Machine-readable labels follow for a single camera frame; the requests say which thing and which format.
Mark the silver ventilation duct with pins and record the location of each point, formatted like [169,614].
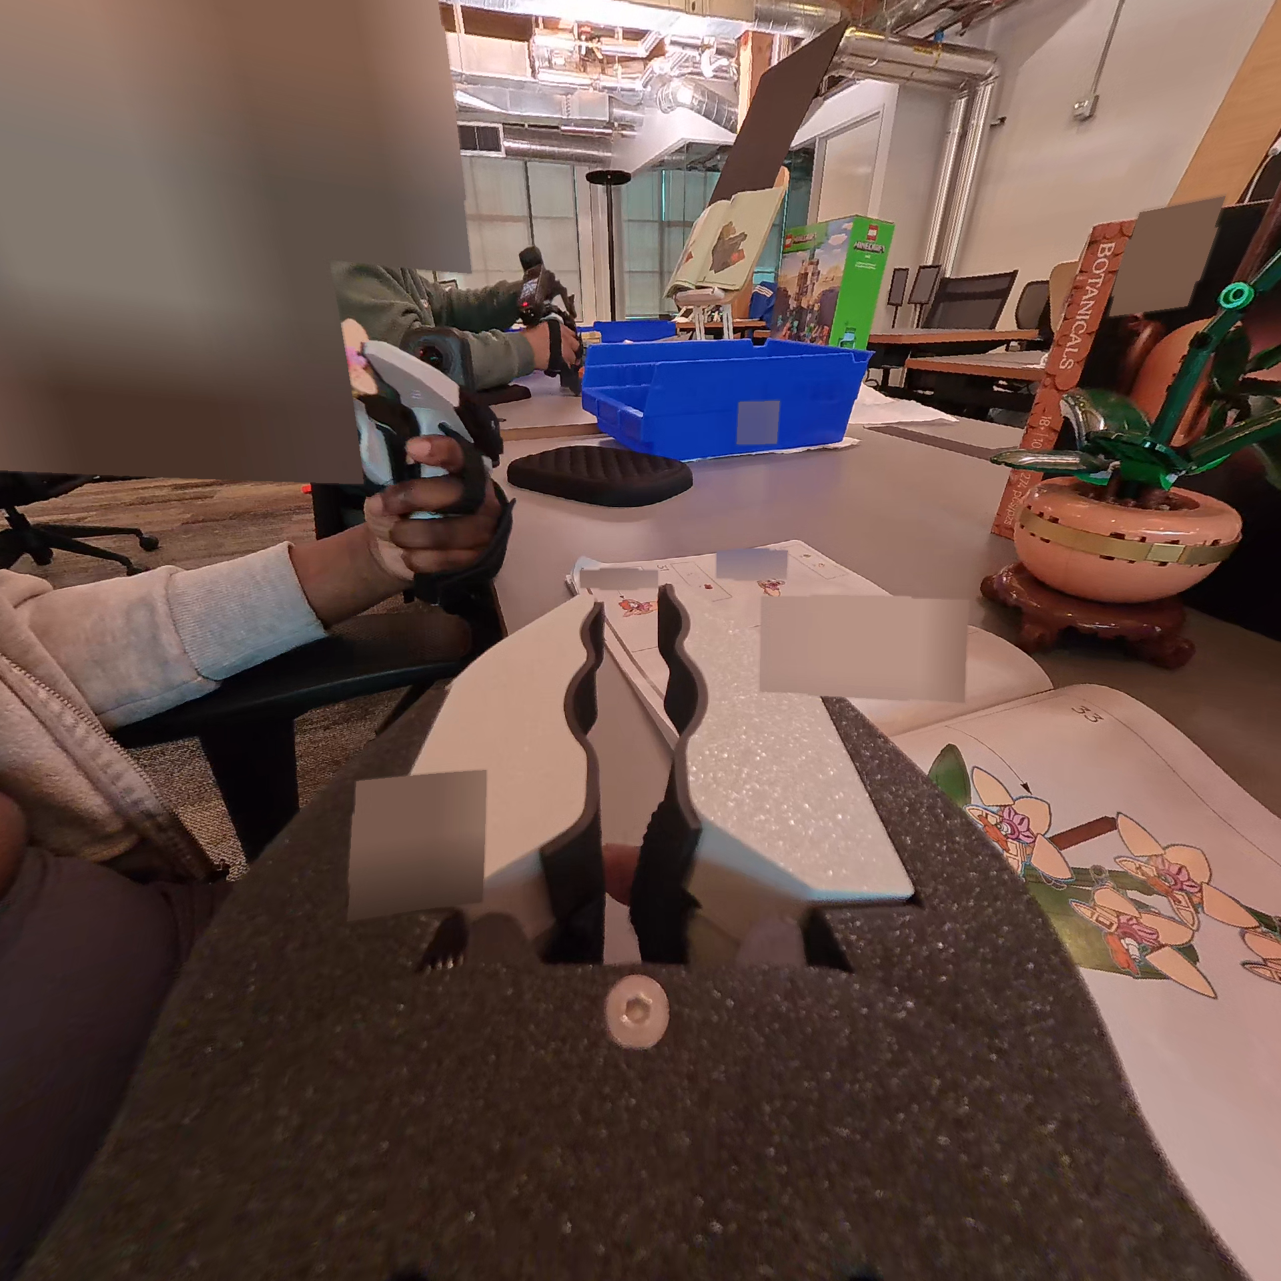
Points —
[922,54]

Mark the open orchid instruction book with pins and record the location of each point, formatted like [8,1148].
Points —
[1111,800]

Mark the black chair armrest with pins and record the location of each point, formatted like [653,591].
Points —
[302,681]

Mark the wooden table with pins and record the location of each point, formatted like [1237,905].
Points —
[959,344]

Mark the person's beige hoodie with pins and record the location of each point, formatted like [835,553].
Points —
[62,763]

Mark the black mesh office chair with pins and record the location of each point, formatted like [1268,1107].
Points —
[968,295]

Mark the green brick set box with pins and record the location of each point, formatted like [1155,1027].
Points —
[853,290]

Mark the large blue plastic bin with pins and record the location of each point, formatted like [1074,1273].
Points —
[700,399]

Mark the small blue plastic bin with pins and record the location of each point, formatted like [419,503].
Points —
[632,334]

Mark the open book on easel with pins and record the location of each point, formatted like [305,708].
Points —
[731,242]

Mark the black floor lamp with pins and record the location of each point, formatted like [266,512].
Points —
[613,251]

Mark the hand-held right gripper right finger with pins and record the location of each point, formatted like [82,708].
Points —
[780,791]

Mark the dark brown board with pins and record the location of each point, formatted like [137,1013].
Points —
[780,118]

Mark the brown botanical set box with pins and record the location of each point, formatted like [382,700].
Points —
[1074,334]

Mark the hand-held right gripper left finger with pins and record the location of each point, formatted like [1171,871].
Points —
[520,720]

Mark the grey desk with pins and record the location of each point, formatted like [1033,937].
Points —
[853,510]

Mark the black office chair base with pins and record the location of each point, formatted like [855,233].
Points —
[36,542]

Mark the person's left hand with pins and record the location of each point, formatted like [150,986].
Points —
[441,536]

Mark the brick orchid in pot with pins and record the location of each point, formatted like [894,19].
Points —
[1119,542]

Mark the black wrist rest pad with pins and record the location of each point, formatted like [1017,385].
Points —
[601,479]

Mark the person's left forearm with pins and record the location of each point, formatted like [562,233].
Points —
[220,620]

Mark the person's dark trousers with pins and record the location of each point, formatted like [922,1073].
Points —
[77,1022]

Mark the white paper sheet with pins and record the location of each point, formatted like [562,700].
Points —
[903,406]

